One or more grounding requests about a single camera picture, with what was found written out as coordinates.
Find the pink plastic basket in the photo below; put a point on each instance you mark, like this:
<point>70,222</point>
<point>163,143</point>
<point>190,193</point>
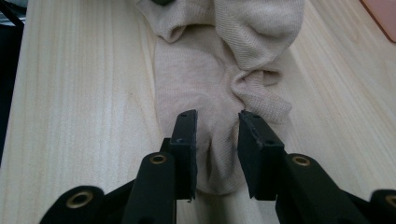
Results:
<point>381,15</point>

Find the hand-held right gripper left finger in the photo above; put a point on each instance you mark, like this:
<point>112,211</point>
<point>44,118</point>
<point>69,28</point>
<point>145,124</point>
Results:
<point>186,155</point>

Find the beige sock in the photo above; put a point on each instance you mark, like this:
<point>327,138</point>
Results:
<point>193,87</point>
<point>258,31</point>

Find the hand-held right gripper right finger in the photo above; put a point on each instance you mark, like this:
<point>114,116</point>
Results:
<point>261,161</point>

